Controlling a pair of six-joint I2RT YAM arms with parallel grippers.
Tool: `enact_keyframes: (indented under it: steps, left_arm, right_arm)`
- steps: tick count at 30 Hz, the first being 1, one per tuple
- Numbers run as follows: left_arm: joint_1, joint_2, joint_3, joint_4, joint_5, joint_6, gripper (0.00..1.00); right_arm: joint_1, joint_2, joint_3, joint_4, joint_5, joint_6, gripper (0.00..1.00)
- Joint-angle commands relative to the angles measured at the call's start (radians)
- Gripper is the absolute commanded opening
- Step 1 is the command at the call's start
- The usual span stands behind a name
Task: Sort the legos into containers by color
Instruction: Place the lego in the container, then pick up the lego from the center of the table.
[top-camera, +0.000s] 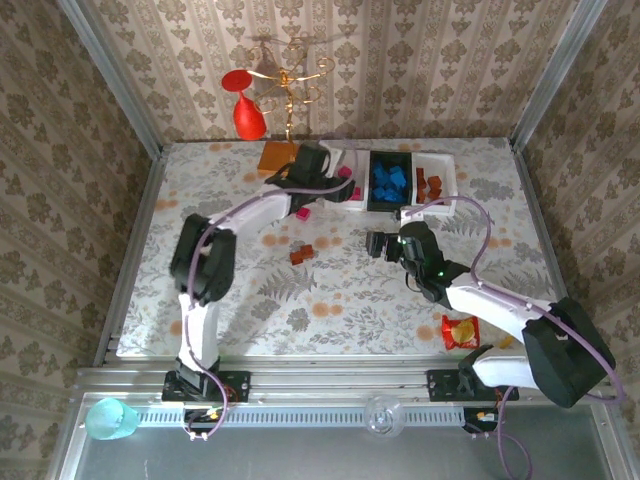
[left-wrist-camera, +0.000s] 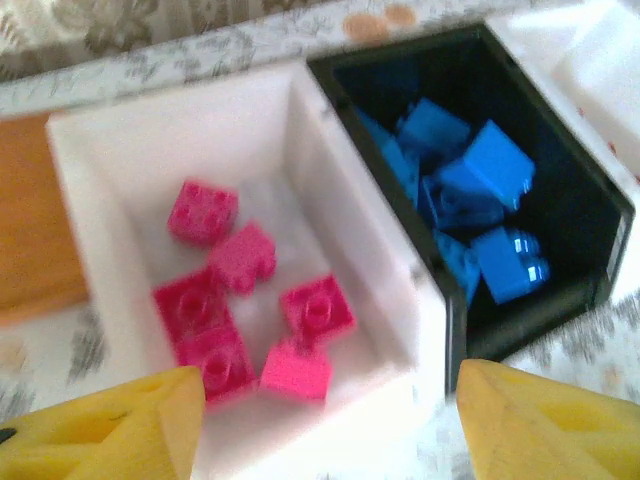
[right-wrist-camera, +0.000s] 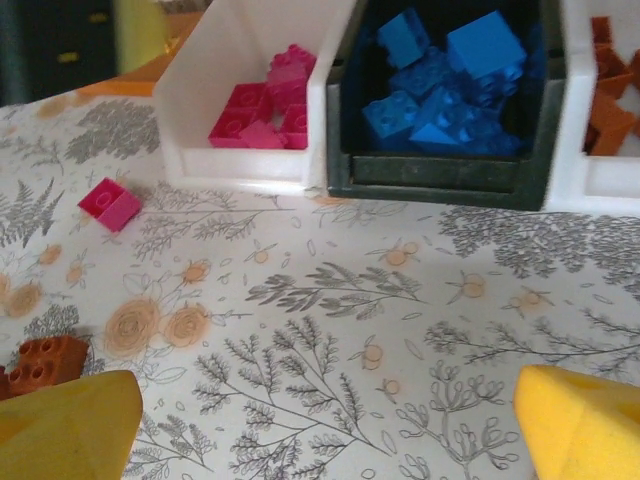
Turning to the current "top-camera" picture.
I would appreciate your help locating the pink lego brick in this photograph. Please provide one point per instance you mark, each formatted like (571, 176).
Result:
(303, 214)
(357, 192)
(344, 172)

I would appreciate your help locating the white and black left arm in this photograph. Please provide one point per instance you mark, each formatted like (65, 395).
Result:
(200, 325)

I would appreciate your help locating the black plastic bin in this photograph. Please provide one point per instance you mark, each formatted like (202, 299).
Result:
(385, 156)

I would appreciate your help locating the brown lego brick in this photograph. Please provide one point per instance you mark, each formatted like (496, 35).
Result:
(306, 251)
(299, 257)
(421, 191)
(434, 181)
(434, 193)
(420, 175)

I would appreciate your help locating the floral table cover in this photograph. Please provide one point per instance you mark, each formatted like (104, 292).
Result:
(350, 320)

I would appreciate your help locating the red plastic wine glass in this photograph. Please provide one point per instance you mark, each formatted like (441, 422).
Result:
(247, 120)

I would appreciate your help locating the red snack bag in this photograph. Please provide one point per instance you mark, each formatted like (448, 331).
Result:
(457, 332)

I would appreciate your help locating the clear wine glass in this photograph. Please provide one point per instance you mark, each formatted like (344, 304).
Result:
(382, 417)

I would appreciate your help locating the grey metal platform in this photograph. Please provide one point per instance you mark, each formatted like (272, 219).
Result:
(300, 455)

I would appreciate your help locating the teal plastic cup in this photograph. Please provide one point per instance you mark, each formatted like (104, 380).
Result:
(107, 419)

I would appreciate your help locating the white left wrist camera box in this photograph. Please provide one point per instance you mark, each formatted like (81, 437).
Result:
(337, 152)

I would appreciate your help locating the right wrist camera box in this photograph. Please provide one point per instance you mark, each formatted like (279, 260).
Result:
(412, 215)

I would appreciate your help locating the aluminium side rail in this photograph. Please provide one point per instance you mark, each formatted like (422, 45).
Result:
(545, 235)
(131, 250)

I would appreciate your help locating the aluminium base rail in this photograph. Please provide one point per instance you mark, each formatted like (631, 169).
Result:
(340, 380)

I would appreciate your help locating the aluminium frame post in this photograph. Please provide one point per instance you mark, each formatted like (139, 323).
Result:
(115, 85)
(550, 75)

